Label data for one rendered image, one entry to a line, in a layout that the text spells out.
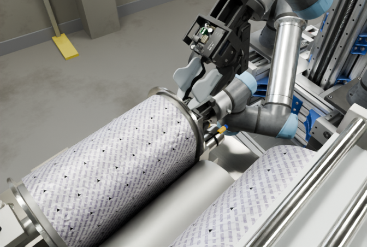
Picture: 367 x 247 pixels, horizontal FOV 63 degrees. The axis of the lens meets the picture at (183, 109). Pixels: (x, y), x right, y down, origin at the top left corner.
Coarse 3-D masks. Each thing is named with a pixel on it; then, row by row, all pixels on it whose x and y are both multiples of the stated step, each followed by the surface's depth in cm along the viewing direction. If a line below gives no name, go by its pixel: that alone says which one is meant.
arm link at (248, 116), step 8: (240, 112) 81; (248, 112) 83; (256, 112) 83; (224, 120) 84; (232, 120) 83; (240, 120) 83; (248, 120) 82; (256, 120) 82; (232, 128) 85; (240, 128) 84; (248, 128) 83
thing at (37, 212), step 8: (192, 128) 49; (24, 184) 40; (24, 192) 39; (32, 200) 38; (32, 208) 37; (40, 216) 37; (40, 224) 37; (48, 224) 37; (48, 232) 37; (56, 232) 38; (56, 240) 38
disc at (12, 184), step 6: (12, 180) 40; (12, 186) 37; (18, 192) 37; (18, 198) 36; (24, 204) 36; (24, 210) 35; (30, 210) 36; (30, 216) 35; (36, 222) 35; (42, 228) 35; (42, 234) 35; (48, 240) 35; (54, 246) 36
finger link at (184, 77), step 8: (192, 64) 53; (200, 64) 54; (176, 72) 51; (184, 72) 52; (192, 72) 54; (200, 72) 53; (176, 80) 52; (184, 80) 53; (192, 80) 54; (184, 88) 54; (184, 96) 54
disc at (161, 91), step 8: (152, 88) 52; (160, 88) 50; (168, 96) 49; (176, 96) 48; (176, 104) 49; (184, 104) 47; (184, 112) 48; (192, 120) 48; (200, 128) 48; (200, 136) 48; (200, 144) 50; (200, 152) 51
